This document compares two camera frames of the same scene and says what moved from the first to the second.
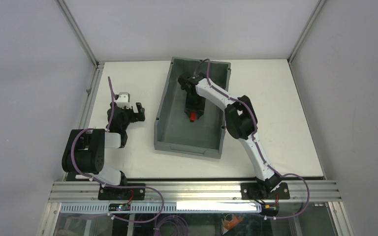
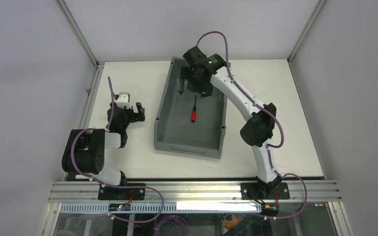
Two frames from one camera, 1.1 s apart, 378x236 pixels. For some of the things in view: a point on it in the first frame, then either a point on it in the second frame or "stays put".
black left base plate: (119, 193) stays put
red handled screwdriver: (192, 115) stays put
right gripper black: (193, 109) to (197, 86)
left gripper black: (134, 115) stays put
